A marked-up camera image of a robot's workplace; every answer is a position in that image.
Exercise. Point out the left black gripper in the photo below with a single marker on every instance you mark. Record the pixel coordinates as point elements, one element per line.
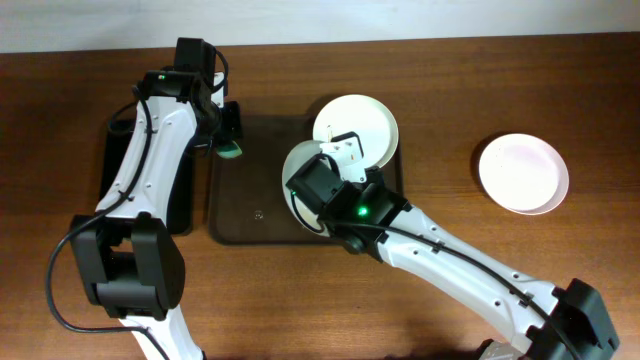
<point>231,122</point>

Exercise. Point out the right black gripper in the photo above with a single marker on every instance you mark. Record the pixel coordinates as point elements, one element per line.
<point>373,175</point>

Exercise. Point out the green yellow scrub sponge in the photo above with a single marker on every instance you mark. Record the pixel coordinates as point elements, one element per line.
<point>229,150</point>

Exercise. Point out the white plate bottom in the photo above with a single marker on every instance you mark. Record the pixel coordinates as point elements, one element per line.
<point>296,158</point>

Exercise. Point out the white plate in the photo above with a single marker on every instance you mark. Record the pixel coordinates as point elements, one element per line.
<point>296,158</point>
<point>523,174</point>
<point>370,119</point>

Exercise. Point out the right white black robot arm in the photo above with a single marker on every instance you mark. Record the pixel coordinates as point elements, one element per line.
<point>537,318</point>

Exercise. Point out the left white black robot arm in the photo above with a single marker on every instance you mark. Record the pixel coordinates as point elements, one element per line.
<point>127,259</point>

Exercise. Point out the white plate top dirty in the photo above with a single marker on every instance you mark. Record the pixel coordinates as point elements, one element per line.
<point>370,119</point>

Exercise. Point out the brown clear plastic tray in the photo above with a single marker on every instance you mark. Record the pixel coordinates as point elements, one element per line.
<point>248,203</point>

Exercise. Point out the black plastic tray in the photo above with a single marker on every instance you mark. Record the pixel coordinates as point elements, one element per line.
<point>154,163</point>

